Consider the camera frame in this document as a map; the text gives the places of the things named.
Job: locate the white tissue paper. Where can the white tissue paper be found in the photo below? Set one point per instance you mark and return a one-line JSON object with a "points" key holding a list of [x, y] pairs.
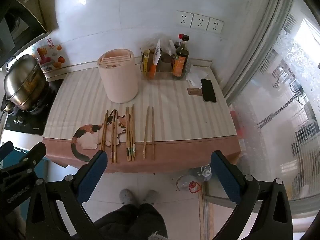
{"points": [[196, 76]]}

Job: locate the clear plastic tray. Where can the clear plastic tray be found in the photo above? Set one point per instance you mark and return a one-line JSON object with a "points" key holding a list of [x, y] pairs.
{"points": [[163, 75]]}

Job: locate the red cap sauce bottle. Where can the red cap sauce bottle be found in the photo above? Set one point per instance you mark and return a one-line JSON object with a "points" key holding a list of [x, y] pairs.
{"points": [[177, 45]]}

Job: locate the black smartphone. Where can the black smartphone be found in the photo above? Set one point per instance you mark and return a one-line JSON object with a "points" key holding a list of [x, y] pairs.
{"points": [[208, 90]]}

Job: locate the yellow box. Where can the yellow box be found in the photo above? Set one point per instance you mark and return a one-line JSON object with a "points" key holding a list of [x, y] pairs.
{"points": [[145, 61]]}

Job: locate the pink utensil holder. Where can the pink utensil holder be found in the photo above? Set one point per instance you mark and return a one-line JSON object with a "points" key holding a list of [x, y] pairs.
{"points": [[120, 80]]}

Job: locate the black gas stove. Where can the black gas stove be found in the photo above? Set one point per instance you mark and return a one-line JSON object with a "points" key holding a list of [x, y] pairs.
{"points": [[37, 120]]}

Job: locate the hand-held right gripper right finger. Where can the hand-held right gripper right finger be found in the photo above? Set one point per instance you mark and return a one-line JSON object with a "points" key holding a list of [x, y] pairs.
{"points": [[225, 177]]}

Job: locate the brown card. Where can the brown card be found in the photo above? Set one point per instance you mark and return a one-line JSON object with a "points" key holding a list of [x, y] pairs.
{"points": [[194, 92]]}

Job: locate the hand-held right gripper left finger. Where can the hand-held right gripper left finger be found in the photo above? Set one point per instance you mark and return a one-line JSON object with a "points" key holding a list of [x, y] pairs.
{"points": [[93, 175]]}

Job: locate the frosted glass sliding door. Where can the frosted glass sliding door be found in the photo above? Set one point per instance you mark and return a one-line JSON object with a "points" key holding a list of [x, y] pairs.
{"points": [[275, 130]]}

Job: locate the fruit wall sticker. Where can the fruit wall sticker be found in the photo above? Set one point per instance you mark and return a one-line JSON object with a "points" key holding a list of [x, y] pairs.
{"points": [[52, 57]]}

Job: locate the grey slipper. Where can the grey slipper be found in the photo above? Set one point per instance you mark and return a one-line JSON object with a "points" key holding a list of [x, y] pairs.
{"points": [[151, 196], [128, 196]]}

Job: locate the brown jar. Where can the brown jar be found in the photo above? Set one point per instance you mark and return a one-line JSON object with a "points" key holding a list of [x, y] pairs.
{"points": [[165, 62]]}

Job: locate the dark bottle with orange label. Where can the dark bottle with orange label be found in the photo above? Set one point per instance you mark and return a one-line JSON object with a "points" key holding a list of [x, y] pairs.
{"points": [[180, 62]]}

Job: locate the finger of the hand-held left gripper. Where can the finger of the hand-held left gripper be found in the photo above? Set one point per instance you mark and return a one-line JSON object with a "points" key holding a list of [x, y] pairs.
{"points": [[35, 153], [6, 148]]}

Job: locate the orange packet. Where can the orange packet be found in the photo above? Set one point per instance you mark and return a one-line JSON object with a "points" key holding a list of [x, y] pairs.
{"points": [[153, 70]]}

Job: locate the stainless steel pot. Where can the stainless steel pot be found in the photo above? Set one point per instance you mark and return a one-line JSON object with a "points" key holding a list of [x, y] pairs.
{"points": [[22, 82]]}

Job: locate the range hood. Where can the range hood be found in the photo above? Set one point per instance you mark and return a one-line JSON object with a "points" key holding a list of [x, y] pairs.
{"points": [[15, 17]]}

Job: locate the clear plastic bag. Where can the clear plastic bag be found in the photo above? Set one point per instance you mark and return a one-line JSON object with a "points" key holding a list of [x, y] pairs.
{"points": [[150, 45]]}

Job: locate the clear bottle with white cap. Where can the clear bottle with white cap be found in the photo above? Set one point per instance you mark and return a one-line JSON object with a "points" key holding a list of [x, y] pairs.
{"points": [[201, 172]]}

